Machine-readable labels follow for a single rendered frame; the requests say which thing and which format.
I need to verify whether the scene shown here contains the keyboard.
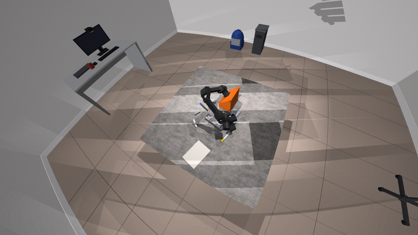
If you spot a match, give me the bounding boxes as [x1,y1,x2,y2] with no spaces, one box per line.
[205,113,223,129]

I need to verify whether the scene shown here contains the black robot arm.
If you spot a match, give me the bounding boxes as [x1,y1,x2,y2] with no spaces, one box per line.
[200,85,237,131]

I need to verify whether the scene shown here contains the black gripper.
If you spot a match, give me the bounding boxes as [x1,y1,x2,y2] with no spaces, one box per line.
[226,112,236,132]

